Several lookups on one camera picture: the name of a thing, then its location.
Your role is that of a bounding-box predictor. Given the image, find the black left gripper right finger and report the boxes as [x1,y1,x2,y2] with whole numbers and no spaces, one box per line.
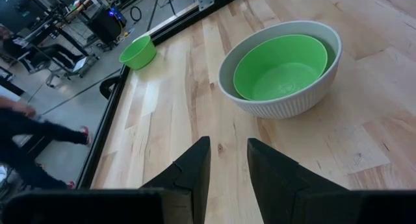
[246,137,349,224]

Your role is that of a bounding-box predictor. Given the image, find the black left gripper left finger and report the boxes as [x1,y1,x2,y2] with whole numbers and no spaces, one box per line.
[139,136,212,224]

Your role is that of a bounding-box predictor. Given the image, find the white ribbed ceramic bowl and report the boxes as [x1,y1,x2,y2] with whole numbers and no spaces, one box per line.
[216,20,343,119]

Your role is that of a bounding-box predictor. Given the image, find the green plastic bowl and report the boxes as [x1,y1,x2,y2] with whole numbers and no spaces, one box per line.
[118,34,157,71]
[233,34,329,102]

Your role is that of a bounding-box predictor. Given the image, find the person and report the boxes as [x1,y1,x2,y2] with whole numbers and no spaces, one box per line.
[0,95,94,191]
[0,25,24,60]

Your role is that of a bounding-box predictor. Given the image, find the black computer tower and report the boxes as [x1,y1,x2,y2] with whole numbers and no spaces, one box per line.
[88,6,128,45]

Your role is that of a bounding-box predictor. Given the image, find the black office chair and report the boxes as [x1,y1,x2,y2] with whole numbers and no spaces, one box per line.
[31,43,100,89]

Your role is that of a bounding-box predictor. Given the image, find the black tripod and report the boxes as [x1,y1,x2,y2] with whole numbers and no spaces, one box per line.
[146,0,177,32]

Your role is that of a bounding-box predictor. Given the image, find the cluttered work desk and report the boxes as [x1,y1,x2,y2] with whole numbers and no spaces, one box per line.
[0,0,99,47]

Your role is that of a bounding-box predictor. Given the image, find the black aluminium table frame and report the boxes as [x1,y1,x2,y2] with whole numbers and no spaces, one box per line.
[75,0,253,190]

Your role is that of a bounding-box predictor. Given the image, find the black curved frame bracket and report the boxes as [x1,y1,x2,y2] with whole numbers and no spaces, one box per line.
[98,75,122,100]

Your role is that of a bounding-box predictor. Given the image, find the black coiled cable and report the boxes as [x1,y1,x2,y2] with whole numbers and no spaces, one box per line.
[129,5,143,23]

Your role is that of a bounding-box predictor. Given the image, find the silver metal bracket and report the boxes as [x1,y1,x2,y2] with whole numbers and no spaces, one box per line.
[194,0,216,12]

